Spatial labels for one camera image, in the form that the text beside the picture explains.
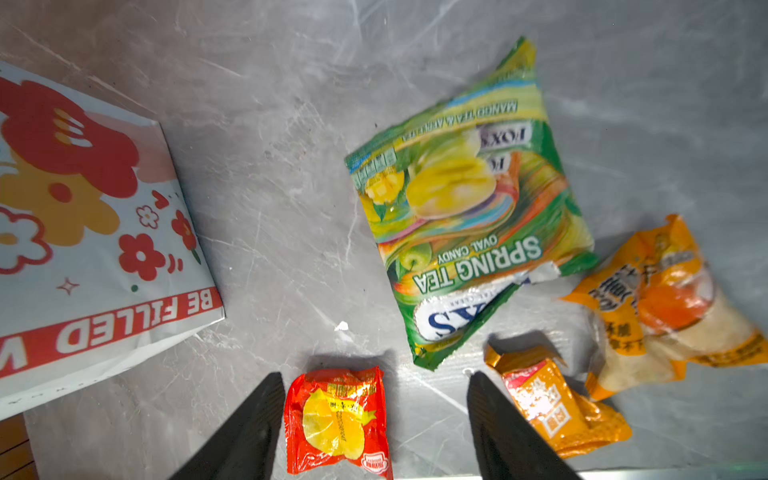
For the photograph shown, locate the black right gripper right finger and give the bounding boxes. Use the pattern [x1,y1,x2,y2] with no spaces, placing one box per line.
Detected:
[467,372,580,480]

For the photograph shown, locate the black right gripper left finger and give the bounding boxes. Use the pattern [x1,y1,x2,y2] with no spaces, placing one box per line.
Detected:
[172,372,286,480]

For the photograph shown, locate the orange snack packet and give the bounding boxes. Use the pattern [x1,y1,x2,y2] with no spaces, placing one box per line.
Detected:
[563,214,767,400]
[484,346,632,459]

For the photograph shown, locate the red yellow snack packet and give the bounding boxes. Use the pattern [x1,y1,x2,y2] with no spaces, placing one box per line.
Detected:
[284,367,393,479]

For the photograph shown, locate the white floral paper bag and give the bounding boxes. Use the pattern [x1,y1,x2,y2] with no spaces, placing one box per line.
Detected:
[1,63,225,418]

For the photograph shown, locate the green lemon candy bag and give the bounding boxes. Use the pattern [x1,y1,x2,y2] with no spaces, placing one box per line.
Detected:
[345,38,598,370]

